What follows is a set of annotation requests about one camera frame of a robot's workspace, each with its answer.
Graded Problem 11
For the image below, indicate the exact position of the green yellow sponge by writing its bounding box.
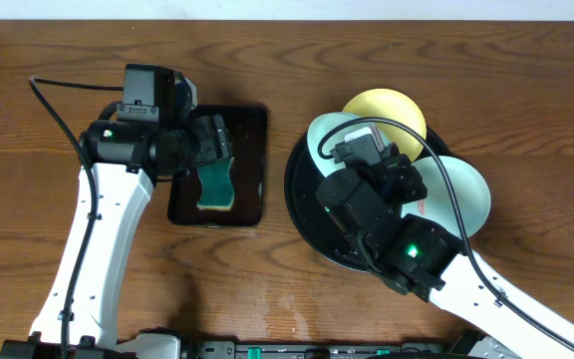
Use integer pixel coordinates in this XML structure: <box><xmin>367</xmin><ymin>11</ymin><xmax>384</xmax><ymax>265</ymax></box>
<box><xmin>196</xmin><ymin>158</ymin><xmax>235</xmax><ymax>211</ymax></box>

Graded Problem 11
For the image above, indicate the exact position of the light green plate front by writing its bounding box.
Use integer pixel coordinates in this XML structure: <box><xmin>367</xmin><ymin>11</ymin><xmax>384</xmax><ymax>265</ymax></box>
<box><xmin>306</xmin><ymin>111</ymin><xmax>393</xmax><ymax>180</ymax></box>

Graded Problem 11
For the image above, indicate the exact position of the light green plate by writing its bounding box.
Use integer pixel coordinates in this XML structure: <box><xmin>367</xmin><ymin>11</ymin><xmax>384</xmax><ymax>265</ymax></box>
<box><xmin>401</xmin><ymin>156</ymin><xmax>491</xmax><ymax>237</ymax></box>
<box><xmin>306</xmin><ymin>111</ymin><xmax>393</xmax><ymax>180</ymax></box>

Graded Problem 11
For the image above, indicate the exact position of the yellow plate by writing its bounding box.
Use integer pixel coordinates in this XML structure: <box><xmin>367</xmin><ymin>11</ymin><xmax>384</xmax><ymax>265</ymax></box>
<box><xmin>343</xmin><ymin>89</ymin><xmax>427</xmax><ymax>162</ymax></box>

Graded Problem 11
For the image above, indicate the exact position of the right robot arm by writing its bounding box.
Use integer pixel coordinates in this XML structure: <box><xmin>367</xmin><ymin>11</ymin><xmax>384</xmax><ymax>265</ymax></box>
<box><xmin>313</xmin><ymin>139</ymin><xmax>574</xmax><ymax>358</ymax></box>

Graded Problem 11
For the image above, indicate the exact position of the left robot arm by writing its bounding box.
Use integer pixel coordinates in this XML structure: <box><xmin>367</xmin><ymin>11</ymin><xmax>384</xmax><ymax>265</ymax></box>
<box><xmin>0</xmin><ymin>115</ymin><xmax>231</xmax><ymax>359</ymax></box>

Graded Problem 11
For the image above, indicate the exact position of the black rectangular tray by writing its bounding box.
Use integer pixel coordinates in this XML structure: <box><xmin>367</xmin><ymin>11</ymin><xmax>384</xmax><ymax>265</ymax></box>
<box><xmin>167</xmin><ymin>105</ymin><xmax>268</xmax><ymax>226</ymax></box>

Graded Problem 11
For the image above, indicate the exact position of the black round tray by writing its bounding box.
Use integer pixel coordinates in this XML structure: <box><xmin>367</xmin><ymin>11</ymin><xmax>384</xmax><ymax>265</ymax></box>
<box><xmin>284</xmin><ymin>113</ymin><xmax>450</xmax><ymax>272</ymax></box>

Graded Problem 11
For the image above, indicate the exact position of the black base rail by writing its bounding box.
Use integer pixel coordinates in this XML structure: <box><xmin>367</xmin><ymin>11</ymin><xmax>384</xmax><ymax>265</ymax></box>
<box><xmin>137</xmin><ymin>328</ymin><xmax>467</xmax><ymax>359</ymax></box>

